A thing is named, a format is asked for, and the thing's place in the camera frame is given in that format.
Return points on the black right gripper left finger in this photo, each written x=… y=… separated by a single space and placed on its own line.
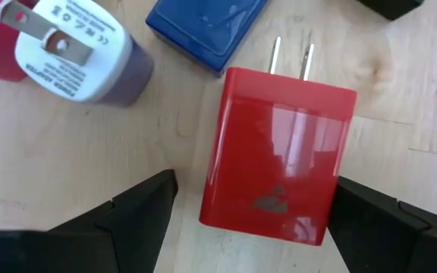
x=127 y=227

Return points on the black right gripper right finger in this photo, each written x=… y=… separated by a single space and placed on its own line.
x=385 y=239

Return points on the red wall charger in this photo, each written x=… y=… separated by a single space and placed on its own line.
x=279 y=159

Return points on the white wall charger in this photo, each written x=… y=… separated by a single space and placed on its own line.
x=82 y=57

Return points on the navy blue rectangular case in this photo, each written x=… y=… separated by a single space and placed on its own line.
x=207 y=30

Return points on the dark grey rectangular case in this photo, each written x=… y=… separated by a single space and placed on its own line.
x=389 y=7

